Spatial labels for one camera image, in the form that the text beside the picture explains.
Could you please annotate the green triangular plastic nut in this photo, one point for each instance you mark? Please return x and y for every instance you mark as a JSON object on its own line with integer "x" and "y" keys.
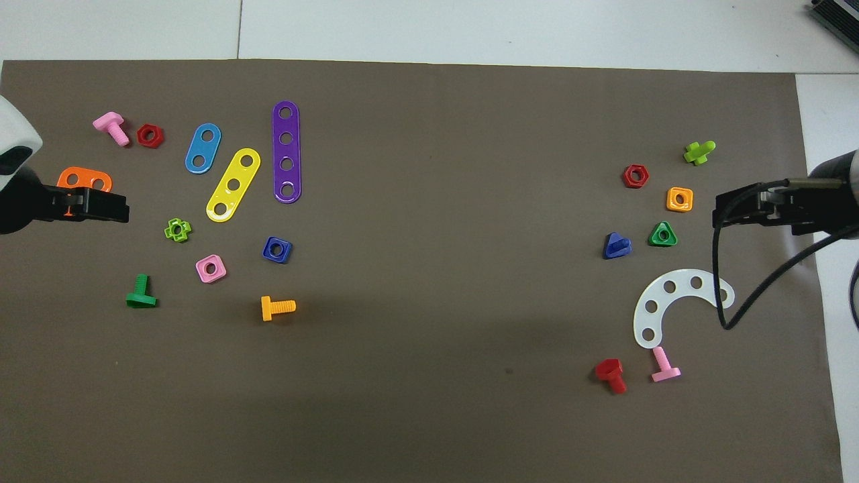
{"x": 654, "y": 241}

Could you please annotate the blue triangle-head plastic screw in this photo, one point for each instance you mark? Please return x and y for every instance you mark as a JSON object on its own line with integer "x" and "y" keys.
{"x": 612, "y": 249}

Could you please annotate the orange three-hole plastic plate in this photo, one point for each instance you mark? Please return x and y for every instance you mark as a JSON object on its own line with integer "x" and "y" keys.
{"x": 85, "y": 176}

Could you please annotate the brown table mat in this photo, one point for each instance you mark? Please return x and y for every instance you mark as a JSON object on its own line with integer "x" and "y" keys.
{"x": 429, "y": 201}

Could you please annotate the blue two-hole plastic plate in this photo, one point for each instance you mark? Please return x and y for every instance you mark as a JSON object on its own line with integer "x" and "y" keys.
{"x": 203, "y": 148}

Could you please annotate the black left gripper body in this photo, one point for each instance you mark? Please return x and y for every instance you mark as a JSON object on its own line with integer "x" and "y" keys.
{"x": 30, "y": 201}

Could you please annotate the dark ribbed metal device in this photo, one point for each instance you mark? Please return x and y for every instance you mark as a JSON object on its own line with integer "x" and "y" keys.
{"x": 839, "y": 17}

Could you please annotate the red hexagonal plastic nut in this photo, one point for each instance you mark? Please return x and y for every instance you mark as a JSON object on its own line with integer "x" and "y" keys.
{"x": 627, "y": 176}
{"x": 141, "y": 136}

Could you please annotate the orange square plastic nut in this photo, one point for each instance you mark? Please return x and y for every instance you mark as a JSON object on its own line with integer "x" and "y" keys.
{"x": 670, "y": 199}

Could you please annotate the red hex-head plastic screw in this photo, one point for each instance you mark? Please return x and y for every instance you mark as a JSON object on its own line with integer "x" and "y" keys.
{"x": 608, "y": 369}

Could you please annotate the pink plastic screw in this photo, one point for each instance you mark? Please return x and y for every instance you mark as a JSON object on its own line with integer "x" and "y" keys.
{"x": 664, "y": 372}
{"x": 109, "y": 123}

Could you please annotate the lime cross-head plastic screw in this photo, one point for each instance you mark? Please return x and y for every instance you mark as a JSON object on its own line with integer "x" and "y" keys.
{"x": 698, "y": 153}

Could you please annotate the pink square plastic nut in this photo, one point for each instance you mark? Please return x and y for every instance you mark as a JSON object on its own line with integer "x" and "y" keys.
{"x": 201, "y": 270}

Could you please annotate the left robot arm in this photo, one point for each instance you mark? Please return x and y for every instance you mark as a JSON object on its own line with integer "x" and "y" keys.
{"x": 13, "y": 127}

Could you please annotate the purple four-hole plastic plate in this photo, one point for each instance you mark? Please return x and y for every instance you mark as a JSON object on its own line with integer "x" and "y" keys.
{"x": 286, "y": 151}

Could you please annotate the green cross-shaped plastic nut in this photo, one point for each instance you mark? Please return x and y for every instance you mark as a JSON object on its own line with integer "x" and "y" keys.
{"x": 168, "y": 231}

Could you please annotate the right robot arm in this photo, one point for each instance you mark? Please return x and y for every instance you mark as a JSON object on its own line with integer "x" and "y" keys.
{"x": 839, "y": 188}

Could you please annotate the green plastic screw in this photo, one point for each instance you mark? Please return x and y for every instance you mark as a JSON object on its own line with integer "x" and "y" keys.
{"x": 141, "y": 298}

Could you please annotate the blue square plastic nut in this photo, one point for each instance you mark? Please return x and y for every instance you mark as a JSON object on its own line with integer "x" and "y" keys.
{"x": 268, "y": 250}

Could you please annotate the yellow three-hole plastic plate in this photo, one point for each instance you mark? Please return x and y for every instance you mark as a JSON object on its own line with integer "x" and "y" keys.
{"x": 240, "y": 173}

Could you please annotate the orange plastic screw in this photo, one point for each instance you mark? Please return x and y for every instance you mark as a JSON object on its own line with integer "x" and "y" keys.
{"x": 278, "y": 307}

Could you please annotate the white curved five-hole plate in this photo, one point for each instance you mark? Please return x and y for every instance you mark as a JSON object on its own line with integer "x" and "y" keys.
{"x": 660, "y": 296}

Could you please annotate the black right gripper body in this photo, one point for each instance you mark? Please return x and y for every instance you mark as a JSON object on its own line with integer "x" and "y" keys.
{"x": 795, "y": 208}

